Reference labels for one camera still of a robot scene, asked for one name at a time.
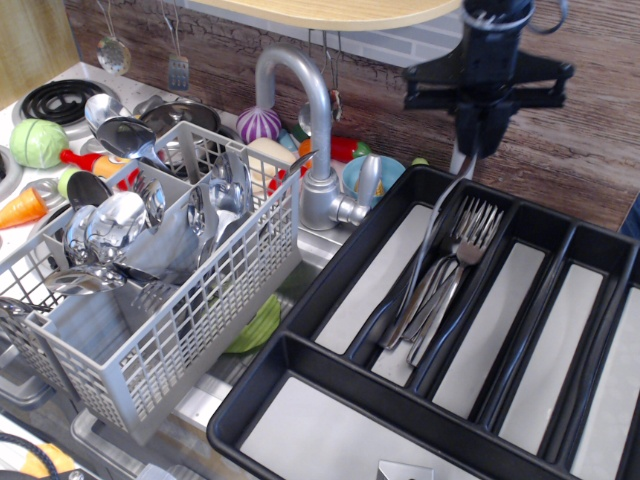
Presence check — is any black cutlery tray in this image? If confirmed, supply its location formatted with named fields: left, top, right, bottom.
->
left=207, top=167, right=639, bottom=479

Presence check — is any green toy leaf plate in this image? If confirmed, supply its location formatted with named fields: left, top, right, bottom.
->
left=225, top=294, right=282, bottom=354

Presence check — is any silver toy faucet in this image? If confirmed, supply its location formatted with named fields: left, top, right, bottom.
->
left=255, top=44, right=382, bottom=231

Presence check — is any green toy apple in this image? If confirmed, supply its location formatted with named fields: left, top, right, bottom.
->
left=57, top=167, right=80, bottom=199

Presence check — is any hanging slotted spoon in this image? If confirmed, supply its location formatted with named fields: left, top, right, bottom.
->
left=97, top=1, right=131, bottom=76

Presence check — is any orange toy carrot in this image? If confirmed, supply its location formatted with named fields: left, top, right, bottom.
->
left=0, top=187, right=49, bottom=229

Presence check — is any large silver spoon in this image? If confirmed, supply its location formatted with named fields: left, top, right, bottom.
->
left=96, top=117, right=169, bottom=172
left=85, top=191, right=146, bottom=264

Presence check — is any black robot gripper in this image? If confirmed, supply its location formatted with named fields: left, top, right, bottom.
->
left=404, top=1, right=575, bottom=155

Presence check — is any silver fork low in basket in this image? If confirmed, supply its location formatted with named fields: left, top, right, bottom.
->
left=115, top=263, right=178, bottom=315

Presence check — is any purple toy onion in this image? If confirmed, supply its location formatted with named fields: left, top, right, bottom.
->
left=236, top=106, right=282, bottom=144

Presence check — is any grey plastic cutlery basket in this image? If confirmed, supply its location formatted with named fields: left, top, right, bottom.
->
left=1, top=122, right=300, bottom=444

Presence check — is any black coil stove burner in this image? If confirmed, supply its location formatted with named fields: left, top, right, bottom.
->
left=19, top=79, right=104, bottom=126

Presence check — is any red toy pepper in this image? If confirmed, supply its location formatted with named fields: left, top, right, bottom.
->
left=331, top=136, right=371, bottom=163

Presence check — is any hanging small spatula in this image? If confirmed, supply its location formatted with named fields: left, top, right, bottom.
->
left=161, top=1, right=190, bottom=92

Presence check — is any silver spoon middle compartment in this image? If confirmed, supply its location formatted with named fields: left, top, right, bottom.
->
left=209, top=151, right=252, bottom=215

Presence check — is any grey metal pole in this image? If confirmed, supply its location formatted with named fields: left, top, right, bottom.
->
left=449, top=145, right=476, bottom=180

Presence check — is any green toy cabbage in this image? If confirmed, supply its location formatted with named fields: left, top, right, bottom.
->
left=9, top=119, right=69, bottom=169

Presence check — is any silver fork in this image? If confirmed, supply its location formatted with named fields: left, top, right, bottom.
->
left=385, top=154, right=477, bottom=350

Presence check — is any pile of forks in tray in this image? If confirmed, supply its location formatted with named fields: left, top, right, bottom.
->
left=382, top=197, right=503, bottom=366

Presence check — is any light blue toy bowl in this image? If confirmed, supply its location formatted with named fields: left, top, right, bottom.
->
left=342, top=156, right=405, bottom=201

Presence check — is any wooden round shelf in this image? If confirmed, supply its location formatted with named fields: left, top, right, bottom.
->
left=202, top=0, right=461, bottom=32

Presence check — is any large silver spoon front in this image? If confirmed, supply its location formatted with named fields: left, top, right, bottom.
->
left=85, top=191, right=146, bottom=264

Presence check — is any large silver spoon back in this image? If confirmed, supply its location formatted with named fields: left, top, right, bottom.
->
left=96, top=117, right=169, bottom=172

